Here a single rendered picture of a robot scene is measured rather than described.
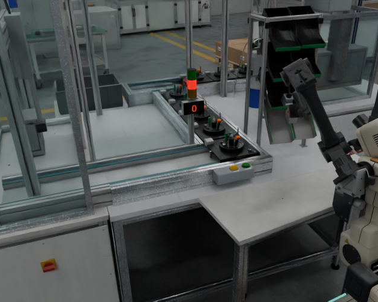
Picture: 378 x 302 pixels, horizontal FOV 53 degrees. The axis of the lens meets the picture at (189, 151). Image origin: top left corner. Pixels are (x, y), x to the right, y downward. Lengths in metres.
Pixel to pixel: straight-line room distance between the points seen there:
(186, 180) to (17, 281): 0.95
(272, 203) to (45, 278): 1.18
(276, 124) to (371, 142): 0.74
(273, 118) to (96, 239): 1.19
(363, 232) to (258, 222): 0.45
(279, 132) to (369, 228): 0.76
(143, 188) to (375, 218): 1.06
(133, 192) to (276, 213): 0.70
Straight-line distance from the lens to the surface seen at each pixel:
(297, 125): 2.33
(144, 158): 2.15
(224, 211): 1.85
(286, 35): 2.18
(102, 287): 2.18
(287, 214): 1.88
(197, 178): 1.99
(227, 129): 2.41
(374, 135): 1.66
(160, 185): 1.93
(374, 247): 1.87
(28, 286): 2.11
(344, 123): 3.29
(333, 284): 2.82
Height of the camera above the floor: 1.97
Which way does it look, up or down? 28 degrees down
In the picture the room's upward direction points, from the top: 1 degrees counter-clockwise
